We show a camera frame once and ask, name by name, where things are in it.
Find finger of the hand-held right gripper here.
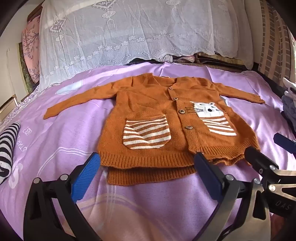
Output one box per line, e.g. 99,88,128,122
273,133,296,154
245,147,280,180

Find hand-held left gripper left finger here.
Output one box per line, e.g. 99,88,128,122
23,152,102,241

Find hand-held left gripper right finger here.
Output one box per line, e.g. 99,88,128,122
194,152,271,241

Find orange knit cardigan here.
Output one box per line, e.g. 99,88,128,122
44,73,266,186

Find grey folded clothes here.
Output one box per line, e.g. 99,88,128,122
281,91,296,135

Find pink bed sheet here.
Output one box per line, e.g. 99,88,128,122
0,61,296,241

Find black white striped cloth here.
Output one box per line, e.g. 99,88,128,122
0,121,22,184

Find brick patterned cloth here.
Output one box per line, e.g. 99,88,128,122
258,0,296,84

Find brown patterned blanket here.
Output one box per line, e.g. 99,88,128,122
195,52,246,70

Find pale folded cloth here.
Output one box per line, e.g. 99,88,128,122
162,54,196,63

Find cream wooden cabinet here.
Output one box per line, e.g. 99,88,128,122
0,44,23,114

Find pink floral cloth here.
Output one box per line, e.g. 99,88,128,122
22,17,42,85

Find white lace cloth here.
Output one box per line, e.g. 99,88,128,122
38,0,255,87

